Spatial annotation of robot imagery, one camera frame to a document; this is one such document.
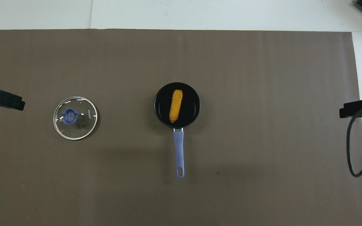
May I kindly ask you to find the dark blue pot with handle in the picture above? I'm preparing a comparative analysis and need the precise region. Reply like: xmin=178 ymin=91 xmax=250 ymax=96
xmin=154 ymin=82 xmax=201 ymax=179

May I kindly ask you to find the brown table mat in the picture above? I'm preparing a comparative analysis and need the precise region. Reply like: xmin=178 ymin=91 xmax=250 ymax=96
xmin=0 ymin=29 xmax=362 ymax=226

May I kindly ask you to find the glass lid with blue knob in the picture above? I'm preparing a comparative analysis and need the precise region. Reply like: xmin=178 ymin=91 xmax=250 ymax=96
xmin=53 ymin=96 xmax=98 ymax=140

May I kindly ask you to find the yellow corn cob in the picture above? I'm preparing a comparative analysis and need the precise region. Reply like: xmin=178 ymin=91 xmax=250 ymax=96
xmin=169 ymin=89 xmax=184 ymax=123

